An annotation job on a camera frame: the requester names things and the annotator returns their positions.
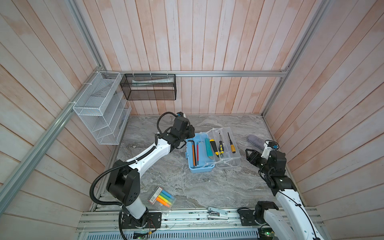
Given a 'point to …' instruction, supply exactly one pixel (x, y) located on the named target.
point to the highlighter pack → (162, 200)
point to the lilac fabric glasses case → (256, 141)
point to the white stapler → (214, 214)
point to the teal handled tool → (209, 149)
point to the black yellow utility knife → (214, 147)
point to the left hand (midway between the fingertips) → (192, 131)
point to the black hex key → (194, 150)
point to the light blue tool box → (197, 154)
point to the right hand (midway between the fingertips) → (249, 150)
